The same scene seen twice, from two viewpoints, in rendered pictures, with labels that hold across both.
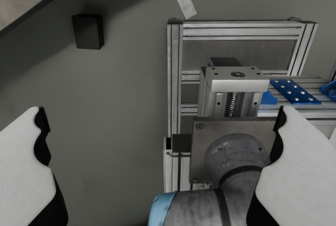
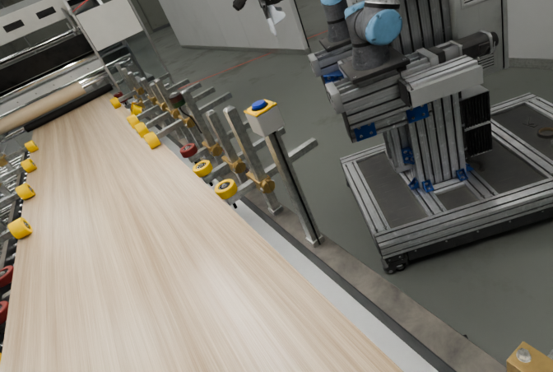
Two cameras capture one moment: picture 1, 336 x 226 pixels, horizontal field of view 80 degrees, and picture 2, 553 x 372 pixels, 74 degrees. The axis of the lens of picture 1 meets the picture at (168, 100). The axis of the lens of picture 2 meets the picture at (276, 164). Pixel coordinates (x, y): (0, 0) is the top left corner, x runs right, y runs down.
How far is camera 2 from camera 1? 1.27 m
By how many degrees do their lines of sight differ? 68
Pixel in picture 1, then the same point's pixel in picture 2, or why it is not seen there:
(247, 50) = (379, 182)
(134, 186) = not seen: outside the picture
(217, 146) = (361, 65)
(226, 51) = (388, 195)
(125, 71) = (501, 310)
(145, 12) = not seen: hidden behind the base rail
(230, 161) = (357, 52)
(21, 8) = (356, 263)
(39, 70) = not seen: outside the picture
